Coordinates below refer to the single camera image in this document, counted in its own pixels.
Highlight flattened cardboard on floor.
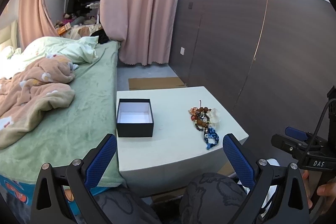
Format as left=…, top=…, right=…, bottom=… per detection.
left=128, top=77, right=186, bottom=90

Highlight pink curtain left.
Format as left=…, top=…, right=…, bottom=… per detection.
left=18, top=0, right=58, bottom=48

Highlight blue braided bracelet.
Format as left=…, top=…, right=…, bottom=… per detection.
left=203, top=127, right=221, bottom=151

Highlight red string charm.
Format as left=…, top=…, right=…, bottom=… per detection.
left=188, top=100, right=203, bottom=121

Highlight brown rudraksha bead bracelet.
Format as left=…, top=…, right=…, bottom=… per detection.
left=194, top=106, right=213, bottom=127

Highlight white side table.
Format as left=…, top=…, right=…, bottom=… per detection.
left=117, top=86, right=248, bottom=197

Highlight clutter pile behind bed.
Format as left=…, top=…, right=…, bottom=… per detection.
left=54, top=13, right=102, bottom=40

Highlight green bed sheet mattress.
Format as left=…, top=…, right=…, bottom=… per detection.
left=1, top=41, right=120, bottom=184

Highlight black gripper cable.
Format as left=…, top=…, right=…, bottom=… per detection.
left=299, top=99, right=336, bottom=162

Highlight pink curtain right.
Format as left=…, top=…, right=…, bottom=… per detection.
left=100, top=0, right=178, bottom=65

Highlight white wall socket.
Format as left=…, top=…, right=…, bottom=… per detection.
left=180, top=47, right=185, bottom=55

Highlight pink floral blanket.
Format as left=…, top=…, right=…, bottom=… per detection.
left=1, top=54, right=78, bottom=149

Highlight light green pillow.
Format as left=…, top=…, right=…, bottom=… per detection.
left=19, top=36, right=98, bottom=64

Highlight pink curtain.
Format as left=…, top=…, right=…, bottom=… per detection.
left=100, top=0, right=178, bottom=65
left=18, top=0, right=58, bottom=48

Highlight person's right hand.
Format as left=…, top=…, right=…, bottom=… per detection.
left=301, top=170, right=336, bottom=210

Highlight person's patterned grey trousers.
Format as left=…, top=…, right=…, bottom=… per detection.
left=94, top=173, right=246, bottom=223

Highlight dark round bead bracelet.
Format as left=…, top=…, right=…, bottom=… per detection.
left=193, top=113, right=213, bottom=132

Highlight black jewelry box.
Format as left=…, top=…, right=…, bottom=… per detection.
left=116, top=98, right=154, bottom=138

